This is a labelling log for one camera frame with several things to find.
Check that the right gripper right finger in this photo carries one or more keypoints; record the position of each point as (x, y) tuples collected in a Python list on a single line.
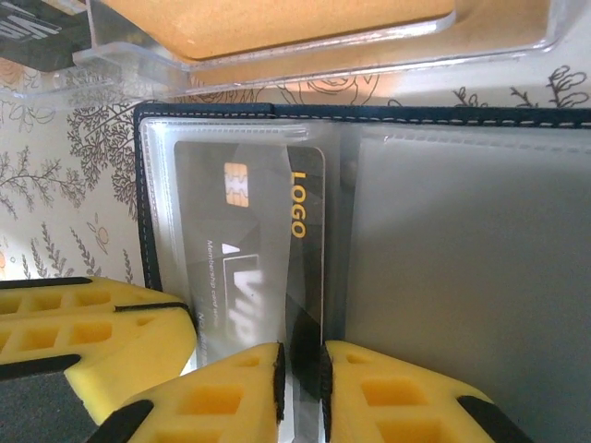
[(392, 406)]

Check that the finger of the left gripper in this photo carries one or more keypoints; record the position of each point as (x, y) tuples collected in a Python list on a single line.
[(92, 332)]

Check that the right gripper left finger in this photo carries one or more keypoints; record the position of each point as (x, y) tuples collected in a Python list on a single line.
[(208, 406)]

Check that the navy card holder wallet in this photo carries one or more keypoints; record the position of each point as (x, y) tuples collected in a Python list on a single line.
[(461, 277)]

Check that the black VIP card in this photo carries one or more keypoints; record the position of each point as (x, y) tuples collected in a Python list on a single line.
[(258, 207), (37, 37)]

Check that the clear acrylic card organizer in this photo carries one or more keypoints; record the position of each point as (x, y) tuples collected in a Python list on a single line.
[(115, 53)]

